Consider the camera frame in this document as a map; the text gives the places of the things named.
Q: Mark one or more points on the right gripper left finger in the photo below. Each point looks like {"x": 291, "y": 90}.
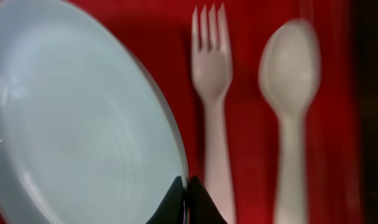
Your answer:
{"x": 171, "y": 210}

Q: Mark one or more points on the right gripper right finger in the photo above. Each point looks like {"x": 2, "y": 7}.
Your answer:
{"x": 202, "y": 209}

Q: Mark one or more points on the light blue plate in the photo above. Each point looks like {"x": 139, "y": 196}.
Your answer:
{"x": 86, "y": 135}

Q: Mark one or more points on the white plastic fork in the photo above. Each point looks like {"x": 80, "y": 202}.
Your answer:
{"x": 212, "y": 74}

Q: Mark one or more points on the white plastic spoon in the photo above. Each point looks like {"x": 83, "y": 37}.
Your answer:
{"x": 289, "y": 77}

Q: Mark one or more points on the red serving tray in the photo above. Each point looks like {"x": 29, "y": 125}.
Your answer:
{"x": 158, "y": 34}

